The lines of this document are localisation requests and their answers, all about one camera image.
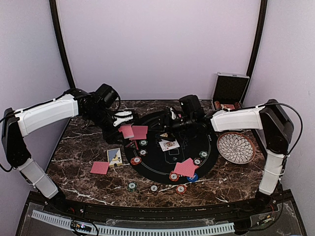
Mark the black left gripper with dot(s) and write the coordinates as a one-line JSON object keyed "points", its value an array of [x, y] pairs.
{"points": [[111, 136]]}

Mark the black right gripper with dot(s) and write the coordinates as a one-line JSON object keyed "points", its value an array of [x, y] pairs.
{"points": [[167, 119]]}

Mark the red backed card deck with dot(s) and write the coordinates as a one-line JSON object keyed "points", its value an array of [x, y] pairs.
{"points": [[126, 131]]}

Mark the red card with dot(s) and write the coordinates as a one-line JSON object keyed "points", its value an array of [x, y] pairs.
{"points": [[140, 132], [184, 169], [100, 168], [190, 161]]}

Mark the face-up king card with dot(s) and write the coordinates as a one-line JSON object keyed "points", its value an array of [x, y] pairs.
{"points": [[168, 145]]}

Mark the blue small blind button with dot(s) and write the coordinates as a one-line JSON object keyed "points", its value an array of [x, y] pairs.
{"points": [[194, 178]]}

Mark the red yellow poker chip stack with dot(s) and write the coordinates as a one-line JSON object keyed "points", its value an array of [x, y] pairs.
{"points": [[181, 189]]}

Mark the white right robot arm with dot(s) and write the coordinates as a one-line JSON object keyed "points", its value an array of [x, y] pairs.
{"points": [[269, 117]]}

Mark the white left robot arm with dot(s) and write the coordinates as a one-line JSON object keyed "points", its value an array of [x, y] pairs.
{"points": [[21, 127]]}

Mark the blue backed card deck box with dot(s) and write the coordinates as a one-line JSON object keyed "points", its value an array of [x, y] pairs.
{"points": [[114, 157]]}

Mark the red triangle all-in marker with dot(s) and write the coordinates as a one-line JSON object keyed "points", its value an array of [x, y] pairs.
{"points": [[132, 145]]}

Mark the purple and orange chip roll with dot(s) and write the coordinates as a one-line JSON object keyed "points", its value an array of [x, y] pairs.
{"points": [[217, 105]]}

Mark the boxed card deck in case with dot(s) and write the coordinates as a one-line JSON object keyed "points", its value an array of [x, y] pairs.
{"points": [[227, 106]]}

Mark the round black poker mat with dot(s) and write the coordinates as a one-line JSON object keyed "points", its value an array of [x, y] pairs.
{"points": [[157, 164]]}

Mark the aluminium poker case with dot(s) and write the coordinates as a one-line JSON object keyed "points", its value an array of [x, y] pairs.
{"points": [[230, 88]]}

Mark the green poker chip stack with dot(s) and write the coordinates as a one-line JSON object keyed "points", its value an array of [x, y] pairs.
{"points": [[132, 186]]}

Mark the patterned ceramic plate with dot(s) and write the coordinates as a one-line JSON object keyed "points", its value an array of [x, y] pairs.
{"points": [[236, 148]]}

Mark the black red poker chip stack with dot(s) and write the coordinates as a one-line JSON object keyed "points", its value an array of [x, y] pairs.
{"points": [[154, 188]]}

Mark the white slotted cable duct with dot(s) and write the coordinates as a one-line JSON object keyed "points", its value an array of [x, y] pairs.
{"points": [[134, 228]]}

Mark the black corner frame post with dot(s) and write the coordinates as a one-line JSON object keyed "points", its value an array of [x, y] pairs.
{"points": [[258, 36]]}

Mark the black left frame post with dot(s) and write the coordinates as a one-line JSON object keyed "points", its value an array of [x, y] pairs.
{"points": [[61, 45]]}

